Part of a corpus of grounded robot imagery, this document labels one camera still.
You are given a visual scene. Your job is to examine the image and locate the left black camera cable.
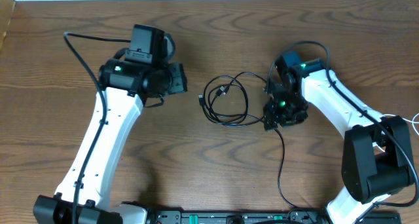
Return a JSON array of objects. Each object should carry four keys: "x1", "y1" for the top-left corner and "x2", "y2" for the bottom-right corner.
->
[{"x1": 62, "y1": 31, "x2": 132, "y2": 224}]

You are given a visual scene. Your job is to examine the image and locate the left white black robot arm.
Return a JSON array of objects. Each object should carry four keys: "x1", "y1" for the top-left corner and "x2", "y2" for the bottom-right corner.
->
[{"x1": 33, "y1": 24, "x2": 187, "y2": 223}]

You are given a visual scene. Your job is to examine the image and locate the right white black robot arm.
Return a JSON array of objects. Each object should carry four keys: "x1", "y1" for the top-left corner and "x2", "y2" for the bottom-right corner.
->
[{"x1": 263, "y1": 52, "x2": 418, "y2": 223}]

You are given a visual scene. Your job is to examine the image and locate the right black camera cable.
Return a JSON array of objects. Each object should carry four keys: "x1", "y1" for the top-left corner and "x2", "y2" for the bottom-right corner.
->
[{"x1": 266, "y1": 40, "x2": 419, "y2": 208}]

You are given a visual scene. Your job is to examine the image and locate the white USB cable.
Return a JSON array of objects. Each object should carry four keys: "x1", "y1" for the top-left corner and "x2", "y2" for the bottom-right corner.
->
[{"x1": 374, "y1": 112, "x2": 419, "y2": 153}]

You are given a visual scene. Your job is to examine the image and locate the black camera cable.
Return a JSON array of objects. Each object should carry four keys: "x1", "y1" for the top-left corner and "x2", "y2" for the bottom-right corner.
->
[
  {"x1": 62, "y1": 31, "x2": 132, "y2": 224},
  {"x1": 266, "y1": 40, "x2": 419, "y2": 208}
]

